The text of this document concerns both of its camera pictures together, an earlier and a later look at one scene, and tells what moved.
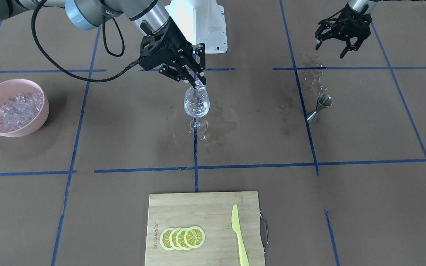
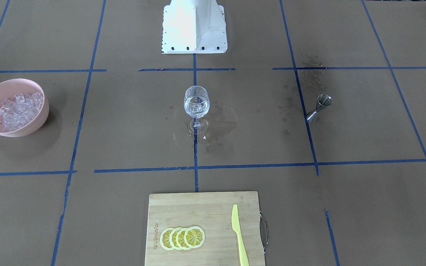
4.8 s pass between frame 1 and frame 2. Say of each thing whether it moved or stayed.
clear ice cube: moved
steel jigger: stayed
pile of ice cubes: stayed
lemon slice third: stayed
